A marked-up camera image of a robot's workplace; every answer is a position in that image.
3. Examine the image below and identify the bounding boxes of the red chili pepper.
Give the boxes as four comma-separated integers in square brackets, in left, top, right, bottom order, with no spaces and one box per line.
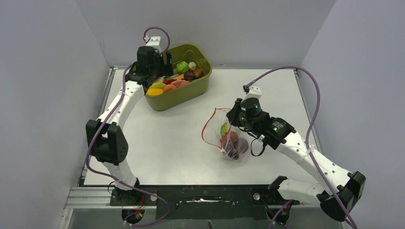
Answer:
[163,79,177,85]

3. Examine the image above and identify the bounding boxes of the green bumpy lime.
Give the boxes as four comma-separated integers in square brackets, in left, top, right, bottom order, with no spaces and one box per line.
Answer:
[176,61,190,74]

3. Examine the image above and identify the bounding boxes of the green cabbage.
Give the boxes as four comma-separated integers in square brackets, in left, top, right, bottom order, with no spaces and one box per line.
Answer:
[220,122,229,137]

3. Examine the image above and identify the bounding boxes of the clear zip top bag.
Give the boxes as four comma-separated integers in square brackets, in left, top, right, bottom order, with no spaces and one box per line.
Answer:
[201,108,249,162]

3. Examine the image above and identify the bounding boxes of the purple red onion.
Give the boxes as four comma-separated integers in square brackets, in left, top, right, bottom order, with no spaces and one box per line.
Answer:
[236,137,249,155]

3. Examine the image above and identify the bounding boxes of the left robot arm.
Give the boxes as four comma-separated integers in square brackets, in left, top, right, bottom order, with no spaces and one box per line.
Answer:
[85,46,173,191]

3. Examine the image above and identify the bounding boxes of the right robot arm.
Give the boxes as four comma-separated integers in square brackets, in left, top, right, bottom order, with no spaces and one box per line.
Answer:
[226,98,366,222]

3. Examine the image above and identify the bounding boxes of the green yellow mango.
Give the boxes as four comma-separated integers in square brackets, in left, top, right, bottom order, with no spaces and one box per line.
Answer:
[151,82,166,90]

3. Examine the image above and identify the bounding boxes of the orange carrot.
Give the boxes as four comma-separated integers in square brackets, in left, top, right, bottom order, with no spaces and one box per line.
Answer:
[175,74,184,80]

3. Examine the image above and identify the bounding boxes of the orange peach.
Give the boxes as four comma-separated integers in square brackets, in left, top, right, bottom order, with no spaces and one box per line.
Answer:
[163,84,177,93]

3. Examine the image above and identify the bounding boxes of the pink peach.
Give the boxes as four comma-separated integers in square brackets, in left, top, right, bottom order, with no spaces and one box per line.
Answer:
[171,80,190,88]

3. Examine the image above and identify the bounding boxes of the dark plum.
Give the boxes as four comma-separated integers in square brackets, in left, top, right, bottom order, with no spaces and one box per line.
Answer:
[183,71,196,82]

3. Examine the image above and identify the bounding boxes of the white garlic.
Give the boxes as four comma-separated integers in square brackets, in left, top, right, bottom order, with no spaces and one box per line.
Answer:
[188,62,197,71]

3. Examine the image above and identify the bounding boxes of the green plastic bin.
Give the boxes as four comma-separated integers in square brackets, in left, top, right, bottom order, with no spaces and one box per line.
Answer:
[145,43,213,111]

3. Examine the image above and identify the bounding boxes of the small orange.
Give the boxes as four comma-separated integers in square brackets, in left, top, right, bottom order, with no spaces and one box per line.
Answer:
[194,68,203,79]

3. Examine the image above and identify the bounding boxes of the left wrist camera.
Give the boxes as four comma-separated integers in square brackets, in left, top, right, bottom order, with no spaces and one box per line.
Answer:
[143,35,162,52]

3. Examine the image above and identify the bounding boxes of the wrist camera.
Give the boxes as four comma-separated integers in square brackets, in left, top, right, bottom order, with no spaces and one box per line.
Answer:
[143,35,162,52]
[244,84,262,100]

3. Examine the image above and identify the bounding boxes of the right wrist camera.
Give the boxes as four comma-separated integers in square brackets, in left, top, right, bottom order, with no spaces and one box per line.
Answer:
[244,84,262,100]

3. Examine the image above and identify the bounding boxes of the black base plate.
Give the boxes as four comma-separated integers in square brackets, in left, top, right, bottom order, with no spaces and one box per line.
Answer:
[109,185,287,224]

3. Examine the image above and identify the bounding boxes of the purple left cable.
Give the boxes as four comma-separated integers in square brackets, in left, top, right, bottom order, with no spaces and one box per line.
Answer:
[85,26,171,228]

